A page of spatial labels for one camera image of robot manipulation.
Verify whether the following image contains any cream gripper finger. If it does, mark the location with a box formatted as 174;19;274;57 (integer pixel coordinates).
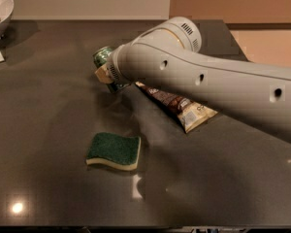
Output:
95;64;113;84

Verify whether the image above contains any green soda can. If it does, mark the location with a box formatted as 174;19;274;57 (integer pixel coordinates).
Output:
93;46;127;93

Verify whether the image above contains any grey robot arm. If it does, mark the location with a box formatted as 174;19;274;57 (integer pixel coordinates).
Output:
95;17;291;143

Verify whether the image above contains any green and yellow sponge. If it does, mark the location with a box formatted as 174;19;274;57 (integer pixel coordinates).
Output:
85;132;141;171

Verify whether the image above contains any brown and cream snack bag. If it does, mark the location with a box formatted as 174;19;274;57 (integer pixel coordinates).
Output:
135;82;217;133

